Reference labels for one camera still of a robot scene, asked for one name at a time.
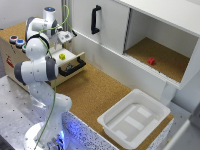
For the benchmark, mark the pink block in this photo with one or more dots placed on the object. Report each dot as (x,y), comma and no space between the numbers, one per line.
(151,61)

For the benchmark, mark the white sliding door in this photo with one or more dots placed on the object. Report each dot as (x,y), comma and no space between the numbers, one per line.
(110,23)

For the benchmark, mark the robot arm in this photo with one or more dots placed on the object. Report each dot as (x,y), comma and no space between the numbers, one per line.
(35,71)

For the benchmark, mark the green button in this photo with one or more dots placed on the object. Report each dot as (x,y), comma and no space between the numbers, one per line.
(24,47)

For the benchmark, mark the blue button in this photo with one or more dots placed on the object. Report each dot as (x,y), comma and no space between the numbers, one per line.
(20,42)

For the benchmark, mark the wooden drawer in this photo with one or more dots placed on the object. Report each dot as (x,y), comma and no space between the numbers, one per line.
(71,55)

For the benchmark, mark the wooden drawer box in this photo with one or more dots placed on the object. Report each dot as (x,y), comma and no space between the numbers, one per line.
(7,55)

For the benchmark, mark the white cabinet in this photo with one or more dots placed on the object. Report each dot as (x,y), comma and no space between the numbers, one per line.
(160,13)

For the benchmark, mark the red button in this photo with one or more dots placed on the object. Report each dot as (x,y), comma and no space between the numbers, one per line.
(13,38)

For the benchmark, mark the white plastic box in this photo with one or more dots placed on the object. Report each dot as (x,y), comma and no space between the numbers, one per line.
(133,121)

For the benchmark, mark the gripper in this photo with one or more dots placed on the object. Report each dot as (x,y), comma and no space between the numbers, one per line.
(64,36)

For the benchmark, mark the yellow block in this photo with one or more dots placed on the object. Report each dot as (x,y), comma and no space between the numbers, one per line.
(62,56)

